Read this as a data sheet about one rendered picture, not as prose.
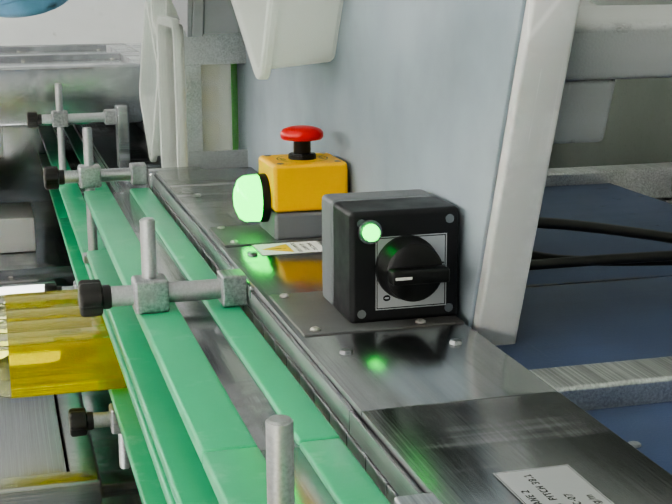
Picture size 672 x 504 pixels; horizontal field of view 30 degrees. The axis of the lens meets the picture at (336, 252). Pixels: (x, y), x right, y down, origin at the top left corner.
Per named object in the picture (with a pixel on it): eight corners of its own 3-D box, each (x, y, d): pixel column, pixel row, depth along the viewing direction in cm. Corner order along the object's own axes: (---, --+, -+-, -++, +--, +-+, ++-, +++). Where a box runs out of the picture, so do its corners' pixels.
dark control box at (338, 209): (427, 289, 97) (321, 297, 94) (428, 187, 95) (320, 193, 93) (465, 317, 89) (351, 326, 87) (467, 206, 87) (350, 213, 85)
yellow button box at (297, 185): (333, 222, 122) (258, 226, 121) (332, 146, 121) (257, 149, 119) (353, 236, 116) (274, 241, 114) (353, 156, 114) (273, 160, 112)
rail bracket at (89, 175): (148, 255, 160) (48, 261, 157) (143, 123, 156) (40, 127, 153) (151, 260, 157) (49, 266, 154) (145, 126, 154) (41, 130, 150)
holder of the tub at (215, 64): (226, 209, 181) (172, 212, 179) (220, 15, 175) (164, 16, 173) (249, 232, 164) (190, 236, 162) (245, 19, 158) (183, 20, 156)
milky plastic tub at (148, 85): (189, 91, 216) (138, 93, 214) (199, -9, 199) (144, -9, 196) (203, 167, 206) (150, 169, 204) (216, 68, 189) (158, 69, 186)
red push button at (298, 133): (276, 160, 118) (275, 124, 117) (317, 158, 119) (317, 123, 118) (286, 166, 114) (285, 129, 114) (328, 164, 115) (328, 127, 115)
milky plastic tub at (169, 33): (221, 173, 179) (160, 176, 177) (217, 13, 175) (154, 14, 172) (245, 193, 163) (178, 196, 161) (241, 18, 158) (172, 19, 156)
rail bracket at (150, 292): (244, 296, 102) (77, 309, 99) (242, 208, 101) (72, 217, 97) (254, 309, 98) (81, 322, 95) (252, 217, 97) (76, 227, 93)
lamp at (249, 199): (261, 216, 119) (230, 218, 118) (260, 169, 118) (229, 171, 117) (271, 225, 115) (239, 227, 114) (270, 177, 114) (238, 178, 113)
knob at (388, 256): (436, 295, 88) (453, 307, 85) (375, 300, 87) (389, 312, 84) (437, 232, 87) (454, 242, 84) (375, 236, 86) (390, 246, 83)
